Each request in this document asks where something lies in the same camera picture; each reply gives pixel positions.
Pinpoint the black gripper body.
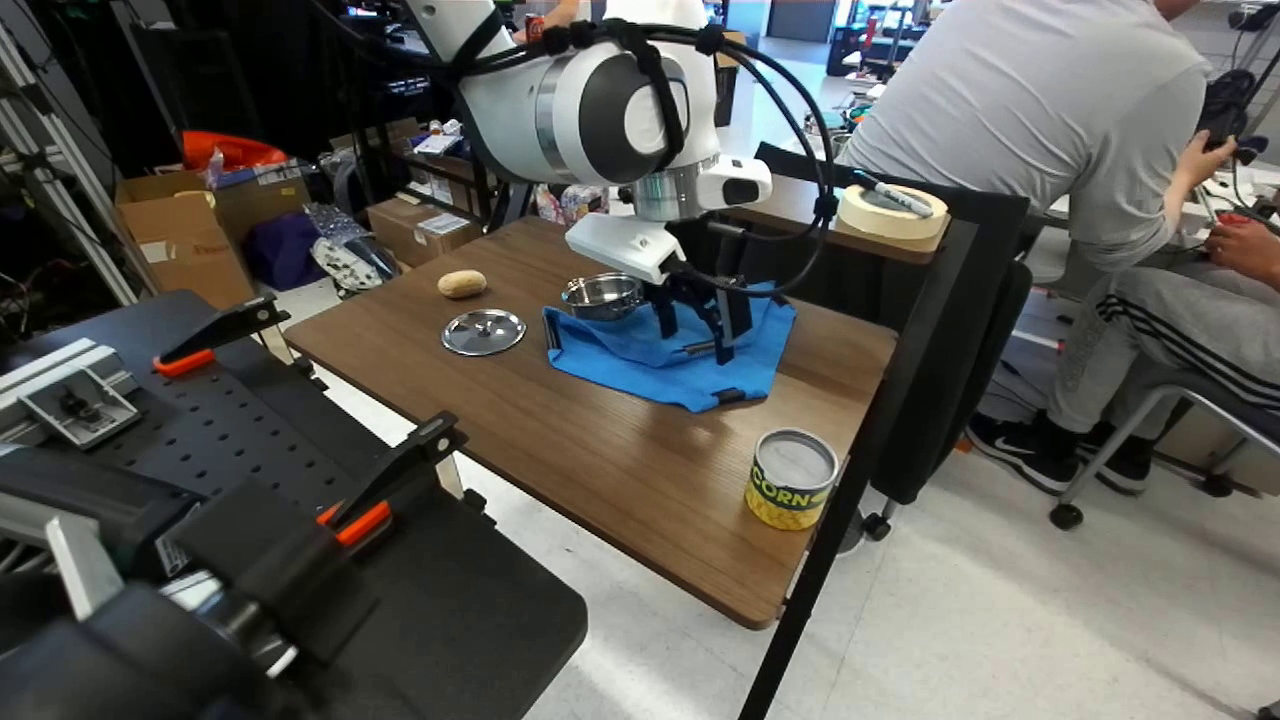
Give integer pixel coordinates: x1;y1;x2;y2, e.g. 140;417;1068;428
664;212;777;306

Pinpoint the blue cloth towel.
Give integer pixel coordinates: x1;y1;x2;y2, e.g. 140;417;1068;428
539;288;799;417

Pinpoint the small steel pot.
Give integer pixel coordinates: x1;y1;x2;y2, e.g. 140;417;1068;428
555;270;653;329

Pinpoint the wooden desk with black panel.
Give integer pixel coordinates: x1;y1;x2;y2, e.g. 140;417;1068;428
714;168;944;332

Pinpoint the masking tape roll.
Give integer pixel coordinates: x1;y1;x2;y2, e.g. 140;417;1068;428
833;179;953;256

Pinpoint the tin can yellow green label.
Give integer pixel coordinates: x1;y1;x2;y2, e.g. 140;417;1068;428
742;423;844;535

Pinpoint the steel pot lid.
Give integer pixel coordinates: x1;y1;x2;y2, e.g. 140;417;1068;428
435;305;532;365

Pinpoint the yellow potato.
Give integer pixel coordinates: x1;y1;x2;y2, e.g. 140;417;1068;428
435;263;495;305

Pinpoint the small brown cardboard box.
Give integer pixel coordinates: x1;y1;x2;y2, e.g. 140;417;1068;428
364;197;486;266

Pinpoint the stack of papers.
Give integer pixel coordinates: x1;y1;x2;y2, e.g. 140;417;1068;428
311;203;404;297

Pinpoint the person in grey shirt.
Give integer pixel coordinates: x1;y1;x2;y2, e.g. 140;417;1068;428
836;0;1237;495

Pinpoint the purple bag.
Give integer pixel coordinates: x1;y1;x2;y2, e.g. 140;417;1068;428
235;212;323;290

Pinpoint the black perforated mounting board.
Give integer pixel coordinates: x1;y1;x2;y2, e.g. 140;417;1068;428
0;290;591;720

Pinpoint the orange plastic object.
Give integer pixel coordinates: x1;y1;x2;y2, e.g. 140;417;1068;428
177;128;294;170

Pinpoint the grey office chair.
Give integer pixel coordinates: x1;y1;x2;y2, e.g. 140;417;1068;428
1047;256;1280;532

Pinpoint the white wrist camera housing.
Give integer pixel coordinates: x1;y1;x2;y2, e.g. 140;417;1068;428
559;212;690;288

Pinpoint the black metal table frame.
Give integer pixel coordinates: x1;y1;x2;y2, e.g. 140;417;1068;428
735;451;873;720

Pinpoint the black clamp orange handle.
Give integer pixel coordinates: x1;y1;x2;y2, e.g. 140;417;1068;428
197;412;472;644
148;290;294;383

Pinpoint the silver aluminium rail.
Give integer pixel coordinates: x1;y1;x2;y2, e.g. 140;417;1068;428
0;332;146;451

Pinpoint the aluminium extrusion frame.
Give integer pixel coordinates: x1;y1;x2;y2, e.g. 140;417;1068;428
0;25;146;311

